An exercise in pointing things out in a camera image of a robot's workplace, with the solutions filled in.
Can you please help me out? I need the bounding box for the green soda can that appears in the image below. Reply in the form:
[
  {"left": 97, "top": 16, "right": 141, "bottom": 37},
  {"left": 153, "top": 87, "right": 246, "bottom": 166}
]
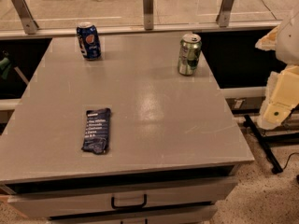
[{"left": 178, "top": 34, "right": 202, "bottom": 76}]

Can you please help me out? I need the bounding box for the black floor cable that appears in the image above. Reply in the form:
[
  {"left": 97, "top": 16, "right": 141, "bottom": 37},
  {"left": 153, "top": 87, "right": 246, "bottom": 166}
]
[{"left": 281, "top": 152, "right": 299, "bottom": 170}]

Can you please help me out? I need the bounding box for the middle metal railing bracket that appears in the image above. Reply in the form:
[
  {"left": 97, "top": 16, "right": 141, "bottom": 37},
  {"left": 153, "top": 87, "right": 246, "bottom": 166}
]
[{"left": 143, "top": 0, "right": 154, "bottom": 30}]

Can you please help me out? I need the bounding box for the dark blue rxbar wrapper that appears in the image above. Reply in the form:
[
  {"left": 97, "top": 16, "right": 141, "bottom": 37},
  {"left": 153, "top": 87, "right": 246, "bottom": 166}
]
[{"left": 81, "top": 108, "right": 111, "bottom": 155}]

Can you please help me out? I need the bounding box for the black metal stand leg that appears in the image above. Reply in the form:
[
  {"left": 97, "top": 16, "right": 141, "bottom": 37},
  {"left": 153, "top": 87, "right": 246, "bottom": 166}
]
[{"left": 243, "top": 115, "right": 283, "bottom": 175}]

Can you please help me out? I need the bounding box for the black upper drawer handle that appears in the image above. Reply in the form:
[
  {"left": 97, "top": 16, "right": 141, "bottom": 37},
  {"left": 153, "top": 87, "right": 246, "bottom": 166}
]
[{"left": 110, "top": 194, "right": 148, "bottom": 210}]

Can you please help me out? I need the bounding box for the green object at left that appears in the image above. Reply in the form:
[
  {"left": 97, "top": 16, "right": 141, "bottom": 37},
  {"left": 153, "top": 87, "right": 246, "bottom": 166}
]
[{"left": 0, "top": 58, "right": 11, "bottom": 79}]

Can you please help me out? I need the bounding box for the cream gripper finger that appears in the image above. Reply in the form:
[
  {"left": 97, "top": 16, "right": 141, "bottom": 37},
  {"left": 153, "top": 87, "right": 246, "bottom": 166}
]
[
  {"left": 257, "top": 65, "right": 299, "bottom": 130},
  {"left": 255, "top": 26, "right": 278, "bottom": 51}
]

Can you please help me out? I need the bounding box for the grey drawer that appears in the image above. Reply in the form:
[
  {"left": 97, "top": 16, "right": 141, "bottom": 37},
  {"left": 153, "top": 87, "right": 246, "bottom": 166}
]
[
  {"left": 8, "top": 176, "right": 237, "bottom": 217},
  {"left": 47, "top": 205, "right": 217, "bottom": 224}
]

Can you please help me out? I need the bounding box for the grey upper drawer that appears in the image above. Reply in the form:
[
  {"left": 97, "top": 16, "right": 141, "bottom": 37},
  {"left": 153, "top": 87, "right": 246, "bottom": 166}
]
[{"left": 8, "top": 176, "right": 237, "bottom": 217}]

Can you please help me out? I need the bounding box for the grey lower drawer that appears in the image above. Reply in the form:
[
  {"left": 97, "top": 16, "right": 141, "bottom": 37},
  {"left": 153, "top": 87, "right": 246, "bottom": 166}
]
[{"left": 47, "top": 205, "right": 217, "bottom": 224}]

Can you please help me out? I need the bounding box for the left metal railing bracket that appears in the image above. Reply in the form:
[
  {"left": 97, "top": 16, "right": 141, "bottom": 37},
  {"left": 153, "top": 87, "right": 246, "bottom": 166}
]
[{"left": 11, "top": 0, "right": 39, "bottom": 35}]

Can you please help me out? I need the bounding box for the blue Pepsi can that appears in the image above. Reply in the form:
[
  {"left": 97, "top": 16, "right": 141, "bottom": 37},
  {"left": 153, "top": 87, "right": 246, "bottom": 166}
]
[{"left": 77, "top": 22, "right": 101, "bottom": 60}]

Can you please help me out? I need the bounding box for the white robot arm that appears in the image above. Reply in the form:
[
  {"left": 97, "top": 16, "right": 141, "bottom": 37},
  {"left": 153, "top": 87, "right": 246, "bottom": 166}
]
[{"left": 255, "top": 6, "right": 299, "bottom": 130}]

